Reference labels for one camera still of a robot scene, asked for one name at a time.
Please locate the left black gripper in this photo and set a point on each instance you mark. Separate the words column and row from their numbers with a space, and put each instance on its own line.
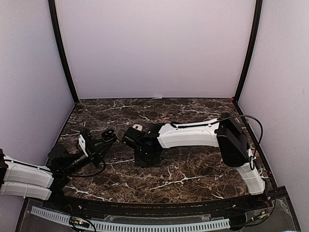
column 96, row 150

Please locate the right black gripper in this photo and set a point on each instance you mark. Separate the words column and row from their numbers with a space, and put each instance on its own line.
column 140, row 163

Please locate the black earbud case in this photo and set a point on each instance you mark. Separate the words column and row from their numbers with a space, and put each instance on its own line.
column 108, row 135

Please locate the small white charging case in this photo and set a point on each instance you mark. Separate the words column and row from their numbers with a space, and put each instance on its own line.
column 138, row 127

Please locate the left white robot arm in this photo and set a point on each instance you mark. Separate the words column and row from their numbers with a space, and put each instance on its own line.
column 27, row 180

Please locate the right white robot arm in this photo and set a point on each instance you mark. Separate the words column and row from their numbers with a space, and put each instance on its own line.
column 224, row 133

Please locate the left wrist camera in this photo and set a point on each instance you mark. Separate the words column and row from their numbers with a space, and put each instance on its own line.
column 85, row 142

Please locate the black front rail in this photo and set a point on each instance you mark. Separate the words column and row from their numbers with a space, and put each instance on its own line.
column 99, row 209

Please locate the white slotted cable duct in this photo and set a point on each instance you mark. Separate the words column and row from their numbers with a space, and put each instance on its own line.
column 131, row 224

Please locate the right black frame post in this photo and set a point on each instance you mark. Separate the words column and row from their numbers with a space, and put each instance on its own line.
column 250, row 49

